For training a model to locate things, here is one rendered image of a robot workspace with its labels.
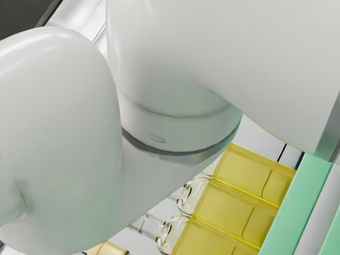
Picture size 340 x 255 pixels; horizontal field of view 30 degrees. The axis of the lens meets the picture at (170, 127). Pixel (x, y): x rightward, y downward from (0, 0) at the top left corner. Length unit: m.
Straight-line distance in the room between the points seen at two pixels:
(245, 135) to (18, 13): 0.50
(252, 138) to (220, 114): 0.61
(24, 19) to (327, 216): 0.75
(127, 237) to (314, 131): 0.64
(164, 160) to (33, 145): 0.14
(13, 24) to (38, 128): 0.93
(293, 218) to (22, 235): 0.37
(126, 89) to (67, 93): 0.08
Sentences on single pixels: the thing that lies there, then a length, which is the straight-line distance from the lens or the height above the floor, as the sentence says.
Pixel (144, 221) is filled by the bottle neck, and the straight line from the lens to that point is 0.81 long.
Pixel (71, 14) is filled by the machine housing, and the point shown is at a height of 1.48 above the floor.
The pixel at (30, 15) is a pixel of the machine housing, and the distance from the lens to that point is 1.24.
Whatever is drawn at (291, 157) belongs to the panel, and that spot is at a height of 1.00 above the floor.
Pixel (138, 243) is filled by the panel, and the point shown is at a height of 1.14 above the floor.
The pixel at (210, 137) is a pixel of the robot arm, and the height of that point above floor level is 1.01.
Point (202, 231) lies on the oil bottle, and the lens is 0.79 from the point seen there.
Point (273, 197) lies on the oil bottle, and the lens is 0.81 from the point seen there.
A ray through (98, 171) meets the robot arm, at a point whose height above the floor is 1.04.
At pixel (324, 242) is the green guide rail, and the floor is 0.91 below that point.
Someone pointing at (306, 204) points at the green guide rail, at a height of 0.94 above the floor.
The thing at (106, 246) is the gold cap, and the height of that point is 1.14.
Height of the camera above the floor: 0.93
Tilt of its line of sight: 15 degrees up
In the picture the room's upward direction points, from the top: 66 degrees counter-clockwise
